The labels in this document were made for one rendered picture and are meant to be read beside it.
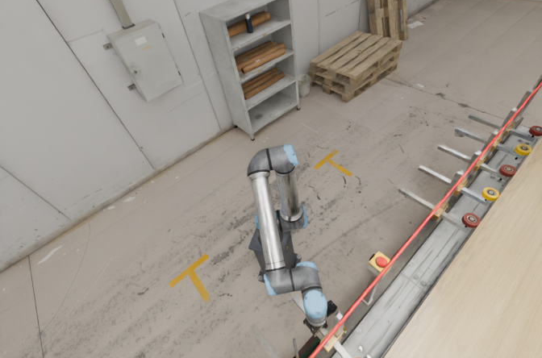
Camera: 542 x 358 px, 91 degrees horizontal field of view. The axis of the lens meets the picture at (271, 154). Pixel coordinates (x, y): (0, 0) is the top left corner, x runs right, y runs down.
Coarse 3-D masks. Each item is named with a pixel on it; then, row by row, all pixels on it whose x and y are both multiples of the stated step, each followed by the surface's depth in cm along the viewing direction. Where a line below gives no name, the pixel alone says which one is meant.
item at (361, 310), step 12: (492, 156) 202; (468, 180) 190; (432, 228) 170; (420, 240) 166; (396, 252) 163; (408, 252) 162; (396, 264) 158; (396, 276) 154; (384, 288) 150; (360, 312) 144; (348, 324) 141; (348, 336) 140
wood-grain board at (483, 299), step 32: (512, 192) 158; (480, 224) 147; (512, 224) 145; (480, 256) 136; (512, 256) 134; (448, 288) 128; (480, 288) 127; (512, 288) 125; (416, 320) 121; (448, 320) 120; (480, 320) 118; (512, 320) 117; (416, 352) 114; (448, 352) 112; (480, 352) 111; (512, 352) 109
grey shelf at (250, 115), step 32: (256, 0) 272; (288, 0) 291; (224, 32) 255; (256, 32) 289; (288, 32) 319; (224, 64) 293; (288, 64) 352; (256, 96) 337; (288, 96) 394; (256, 128) 352
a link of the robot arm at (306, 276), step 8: (304, 264) 116; (312, 264) 117; (296, 272) 115; (304, 272) 114; (312, 272) 114; (296, 280) 113; (304, 280) 112; (312, 280) 111; (296, 288) 113; (304, 288) 110; (312, 288) 109; (320, 288) 110
